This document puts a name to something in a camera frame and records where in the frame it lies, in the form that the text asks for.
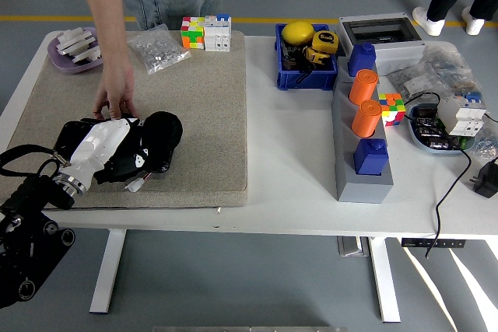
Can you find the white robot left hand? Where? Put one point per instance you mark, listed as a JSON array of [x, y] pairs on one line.
[[97, 141]]

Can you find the person's right hand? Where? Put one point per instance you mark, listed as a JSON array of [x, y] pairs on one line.
[[116, 89]]

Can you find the person's right forearm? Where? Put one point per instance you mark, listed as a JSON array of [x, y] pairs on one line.
[[103, 9]]

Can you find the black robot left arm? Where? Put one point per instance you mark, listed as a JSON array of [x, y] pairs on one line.
[[23, 254]]

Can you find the black table control panel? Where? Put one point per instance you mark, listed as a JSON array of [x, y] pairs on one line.
[[432, 243]]

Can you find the white T-shaped plastic piece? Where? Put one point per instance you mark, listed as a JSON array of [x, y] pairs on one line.
[[87, 56]]

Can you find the purple tray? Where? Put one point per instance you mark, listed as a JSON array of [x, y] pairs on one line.
[[66, 67]]

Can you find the clear bag of metal nuts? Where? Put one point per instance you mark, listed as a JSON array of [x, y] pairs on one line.
[[159, 50]]

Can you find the long white plastic bar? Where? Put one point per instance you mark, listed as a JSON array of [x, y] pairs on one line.
[[76, 43]]

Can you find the small white plastic piece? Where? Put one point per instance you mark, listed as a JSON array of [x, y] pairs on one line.
[[74, 33]]

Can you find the grey-brown mat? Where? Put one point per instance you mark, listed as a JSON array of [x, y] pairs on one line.
[[202, 114]]

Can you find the large multicolour puzzle cube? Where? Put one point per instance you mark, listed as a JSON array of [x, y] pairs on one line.
[[192, 34]]

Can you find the white breaker block, blue tab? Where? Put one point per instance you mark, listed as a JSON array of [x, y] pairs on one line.
[[216, 36]]

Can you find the white table leg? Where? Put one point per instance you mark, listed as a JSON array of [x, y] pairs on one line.
[[109, 270], [383, 277]]

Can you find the dark jar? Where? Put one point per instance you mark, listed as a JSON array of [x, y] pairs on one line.
[[290, 58]]

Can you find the yellow round ball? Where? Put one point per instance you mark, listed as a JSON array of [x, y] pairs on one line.
[[297, 32]]

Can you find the blue plastic bin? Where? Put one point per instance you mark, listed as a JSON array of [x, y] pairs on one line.
[[306, 79]]

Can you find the yellow and black tape measure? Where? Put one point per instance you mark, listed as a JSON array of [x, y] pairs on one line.
[[316, 58]]

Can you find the yellow tape measure, black disc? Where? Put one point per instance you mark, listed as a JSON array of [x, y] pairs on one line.
[[325, 42]]

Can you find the orange cylinder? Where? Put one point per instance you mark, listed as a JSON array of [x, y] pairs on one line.
[[366, 120], [362, 89]]

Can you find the blue square block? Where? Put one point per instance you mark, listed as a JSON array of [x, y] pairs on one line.
[[370, 159], [362, 60]]

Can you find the grey stepped holder block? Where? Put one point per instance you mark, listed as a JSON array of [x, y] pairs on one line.
[[360, 191]]

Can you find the grey box under table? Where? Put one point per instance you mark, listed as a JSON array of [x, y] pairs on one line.
[[352, 246]]

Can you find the small multicolour puzzle cube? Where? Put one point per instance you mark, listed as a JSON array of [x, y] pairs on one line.
[[392, 110]]

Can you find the clear bag of grey parts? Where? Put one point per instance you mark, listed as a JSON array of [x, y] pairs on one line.
[[412, 83]]

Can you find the light blue bowl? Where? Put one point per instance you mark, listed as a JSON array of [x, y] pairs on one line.
[[423, 146]]

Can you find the black modules in bowl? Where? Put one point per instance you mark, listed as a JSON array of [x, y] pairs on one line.
[[427, 130]]

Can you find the clear bag of electronic parts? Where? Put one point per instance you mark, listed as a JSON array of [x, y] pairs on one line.
[[451, 63]]

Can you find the white breaker with blue tabs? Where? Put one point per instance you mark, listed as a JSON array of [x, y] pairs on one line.
[[462, 118]]

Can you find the clear bag of small rings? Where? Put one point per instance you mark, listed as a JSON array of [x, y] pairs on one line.
[[486, 147]]

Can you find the black power adapter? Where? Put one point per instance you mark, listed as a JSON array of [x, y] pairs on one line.
[[487, 179]]

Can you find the grey electrical enclosure box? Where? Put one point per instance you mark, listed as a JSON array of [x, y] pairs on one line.
[[400, 52]]

